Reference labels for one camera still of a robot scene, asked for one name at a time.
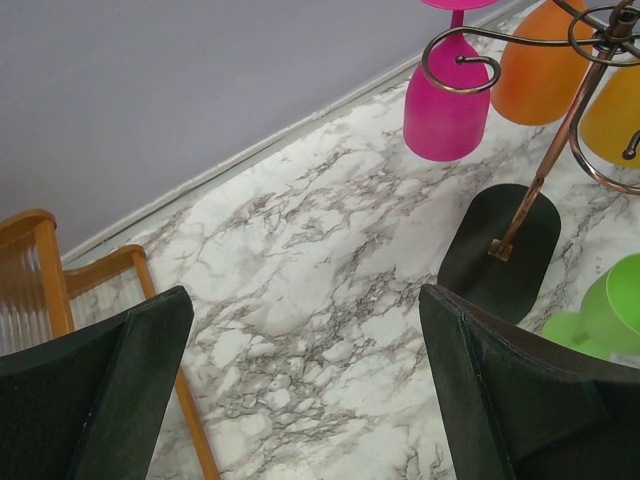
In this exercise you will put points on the green wine glass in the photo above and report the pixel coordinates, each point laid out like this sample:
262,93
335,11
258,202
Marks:
606,326

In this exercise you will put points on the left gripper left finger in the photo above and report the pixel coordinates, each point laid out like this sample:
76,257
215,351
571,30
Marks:
90,404

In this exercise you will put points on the pink wine glass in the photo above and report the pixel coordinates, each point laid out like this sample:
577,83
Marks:
447,99

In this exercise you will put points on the orange wine glass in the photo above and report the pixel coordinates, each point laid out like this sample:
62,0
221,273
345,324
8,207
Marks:
538,84

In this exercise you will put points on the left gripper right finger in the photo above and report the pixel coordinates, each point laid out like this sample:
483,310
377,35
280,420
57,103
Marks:
517,406

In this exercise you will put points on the wooden rack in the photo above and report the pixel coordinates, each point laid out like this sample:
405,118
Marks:
37,292

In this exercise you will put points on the metal wine glass rack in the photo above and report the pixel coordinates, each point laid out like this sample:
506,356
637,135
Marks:
502,249

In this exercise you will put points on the yellow wine glass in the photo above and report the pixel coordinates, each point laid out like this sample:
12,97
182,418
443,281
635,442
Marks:
613,118

